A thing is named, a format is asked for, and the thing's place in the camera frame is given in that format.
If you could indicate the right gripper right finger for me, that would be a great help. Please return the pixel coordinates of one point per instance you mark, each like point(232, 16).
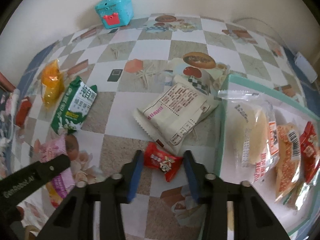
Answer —
point(253, 219)

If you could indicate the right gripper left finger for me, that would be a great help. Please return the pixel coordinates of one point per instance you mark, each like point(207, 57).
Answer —
point(74, 218)

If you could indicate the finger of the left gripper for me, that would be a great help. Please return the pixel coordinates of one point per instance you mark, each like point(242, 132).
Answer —
point(21, 184)

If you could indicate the pink snack packet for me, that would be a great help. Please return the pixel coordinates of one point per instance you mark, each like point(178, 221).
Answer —
point(62, 182)

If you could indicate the small red candy packet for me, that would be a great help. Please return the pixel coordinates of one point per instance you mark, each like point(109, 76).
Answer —
point(161, 160)

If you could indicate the green biscuit packet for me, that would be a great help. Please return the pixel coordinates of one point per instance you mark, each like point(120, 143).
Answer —
point(74, 107)

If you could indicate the green silver small packet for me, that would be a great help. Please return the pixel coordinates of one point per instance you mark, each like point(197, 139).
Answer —
point(298, 196)

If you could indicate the orange barcode snack packet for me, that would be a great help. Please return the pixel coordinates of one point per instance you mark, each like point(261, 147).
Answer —
point(288, 166)

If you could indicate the clear wafer packet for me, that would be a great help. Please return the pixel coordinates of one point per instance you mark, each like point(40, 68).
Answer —
point(252, 130)

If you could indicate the red small box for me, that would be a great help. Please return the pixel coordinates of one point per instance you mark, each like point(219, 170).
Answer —
point(23, 111)

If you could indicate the white tray with green rim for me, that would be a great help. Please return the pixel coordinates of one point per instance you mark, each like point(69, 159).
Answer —
point(261, 195)

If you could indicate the red snack packet in tray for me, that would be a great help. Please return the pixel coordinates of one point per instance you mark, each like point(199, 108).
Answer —
point(310, 152)

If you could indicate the beige snack packet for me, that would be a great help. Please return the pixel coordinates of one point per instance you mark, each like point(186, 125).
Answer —
point(174, 114)

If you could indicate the checkered tablecloth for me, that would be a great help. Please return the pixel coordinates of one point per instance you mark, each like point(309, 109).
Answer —
point(132, 65)

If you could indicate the white power adapter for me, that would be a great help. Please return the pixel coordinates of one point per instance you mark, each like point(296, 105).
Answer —
point(304, 65)

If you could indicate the turquoise toy box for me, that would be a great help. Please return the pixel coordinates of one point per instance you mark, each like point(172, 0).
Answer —
point(114, 13)

